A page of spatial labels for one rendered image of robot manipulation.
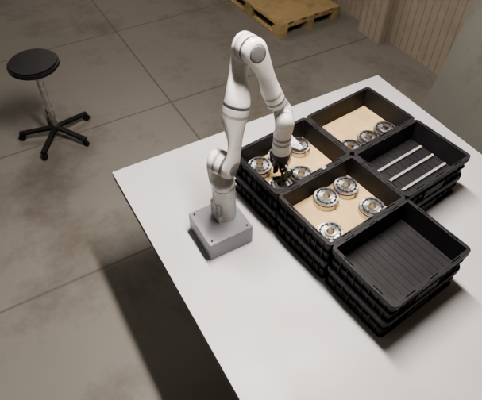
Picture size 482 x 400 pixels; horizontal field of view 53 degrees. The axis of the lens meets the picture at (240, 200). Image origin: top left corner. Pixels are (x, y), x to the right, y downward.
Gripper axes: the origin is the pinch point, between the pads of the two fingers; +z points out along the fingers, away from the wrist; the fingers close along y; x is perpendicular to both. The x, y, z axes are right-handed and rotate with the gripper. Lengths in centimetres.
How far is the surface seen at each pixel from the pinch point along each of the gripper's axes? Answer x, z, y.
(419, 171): 57, 6, 24
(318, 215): 4.1, 4.5, 22.7
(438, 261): 30, 4, 62
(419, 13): 224, 63, -140
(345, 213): 14.6, 4.8, 27.0
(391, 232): 23.9, 4.8, 43.3
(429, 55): 223, 89, -118
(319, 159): 23.0, 5.9, -3.1
